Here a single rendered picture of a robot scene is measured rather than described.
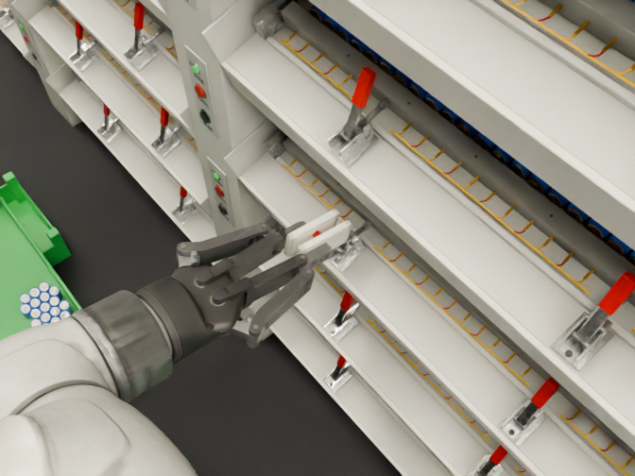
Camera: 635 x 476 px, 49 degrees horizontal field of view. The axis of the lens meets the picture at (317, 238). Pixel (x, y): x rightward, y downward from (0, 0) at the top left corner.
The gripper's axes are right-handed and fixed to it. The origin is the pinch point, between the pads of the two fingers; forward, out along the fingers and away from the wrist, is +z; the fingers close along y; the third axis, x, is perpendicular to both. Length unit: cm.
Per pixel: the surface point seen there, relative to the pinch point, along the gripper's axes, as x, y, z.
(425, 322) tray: -6.2, 12.4, 6.5
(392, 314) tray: -7.1, 9.2, 4.9
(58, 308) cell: -54, -43, -12
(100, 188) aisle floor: -57, -69, 10
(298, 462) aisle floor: -58, 3, 5
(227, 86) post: 7.4, -18.0, 0.8
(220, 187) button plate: -14.2, -22.4, 4.8
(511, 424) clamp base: -6.7, 26.1, 5.1
